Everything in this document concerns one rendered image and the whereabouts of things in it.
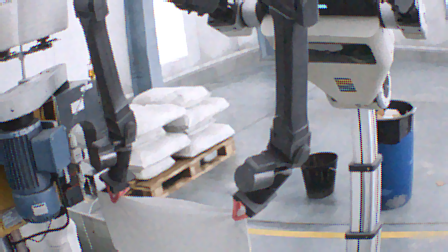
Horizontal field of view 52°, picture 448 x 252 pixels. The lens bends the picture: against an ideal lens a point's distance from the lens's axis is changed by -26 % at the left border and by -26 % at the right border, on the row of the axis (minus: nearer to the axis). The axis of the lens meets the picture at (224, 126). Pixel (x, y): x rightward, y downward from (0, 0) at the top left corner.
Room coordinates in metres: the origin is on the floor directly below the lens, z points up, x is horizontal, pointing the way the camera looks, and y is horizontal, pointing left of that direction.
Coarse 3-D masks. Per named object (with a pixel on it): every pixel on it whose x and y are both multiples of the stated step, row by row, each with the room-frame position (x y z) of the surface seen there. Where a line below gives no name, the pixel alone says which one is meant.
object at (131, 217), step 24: (96, 192) 1.51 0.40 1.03; (120, 216) 1.47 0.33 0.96; (144, 216) 1.38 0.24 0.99; (168, 216) 1.33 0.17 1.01; (192, 216) 1.31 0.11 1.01; (216, 216) 1.29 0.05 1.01; (120, 240) 1.49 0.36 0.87; (144, 240) 1.41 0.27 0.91; (168, 240) 1.34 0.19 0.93; (192, 240) 1.31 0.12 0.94; (216, 240) 1.29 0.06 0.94; (240, 240) 1.26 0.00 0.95
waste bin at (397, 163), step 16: (400, 112) 3.44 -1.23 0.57; (384, 128) 3.08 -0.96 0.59; (400, 128) 3.06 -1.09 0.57; (384, 144) 3.09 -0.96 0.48; (400, 144) 3.07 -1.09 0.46; (384, 160) 3.10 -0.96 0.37; (400, 160) 3.08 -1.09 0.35; (384, 176) 3.11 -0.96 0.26; (400, 176) 3.08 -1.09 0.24; (384, 192) 3.11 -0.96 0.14; (400, 192) 3.09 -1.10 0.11; (384, 208) 3.12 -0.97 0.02
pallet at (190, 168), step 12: (216, 144) 4.93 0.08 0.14; (228, 144) 5.01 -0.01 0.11; (204, 156) 4.70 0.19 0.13; (216, 156) 4.99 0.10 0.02; (228, 156) 4.98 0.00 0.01; (168, 168) 4.46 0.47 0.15; (180, 168) 4.44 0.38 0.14; (192, 168) 4.56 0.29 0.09; (204, 168) 4.72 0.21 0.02; (132, 180) 4.27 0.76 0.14; (144, 180) 4.24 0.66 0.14; (156, 180) 4.21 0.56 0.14; (180, 180) 4.50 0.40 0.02; (192, 180) 4.52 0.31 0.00; (132, 192) 4.39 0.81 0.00; (144, 192) 4.13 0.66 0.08; (156, 192) 4.14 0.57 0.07; (168, 192) 4.26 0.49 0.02
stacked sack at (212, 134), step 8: (208, 128) 4.98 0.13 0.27; (216, 128) 4.97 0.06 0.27; (224, 128) 4.99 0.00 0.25; (192, 136) 4.82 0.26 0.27; (200, 136) 4.80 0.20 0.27; (208, 136) 4.81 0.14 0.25; (216, 136) 4.86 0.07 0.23; (224, 136) 4.94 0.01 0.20; (192, 144) 4.65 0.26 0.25; (200, 144) 4.69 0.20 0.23; (208, 144) 4.76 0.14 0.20; (176, 152) 4.67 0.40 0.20; (184, 152) 4.63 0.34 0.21; (192, 152) 4.61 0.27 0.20; (200, 152) 4.70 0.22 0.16
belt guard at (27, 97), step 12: (48, 72) 1.45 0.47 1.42; (60, 72) 1.49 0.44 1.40; (24, 84) 1.31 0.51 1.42; (36, 84) 1.24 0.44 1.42; (48, 84) 1.31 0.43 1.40; (60, 84) 1.47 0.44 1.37; (0, 96) 1.21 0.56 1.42; (12, 96) 1.13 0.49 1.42; (24, 96) 1.14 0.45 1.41; (36, 96) 1.18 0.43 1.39; (48, 96) 1.30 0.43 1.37; (0, 108) 1.11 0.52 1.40; (12, 108) 1.11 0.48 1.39; (24, 108) 1.13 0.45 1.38; (36, 108) 1.17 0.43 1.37; (0, 120) 1.11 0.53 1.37
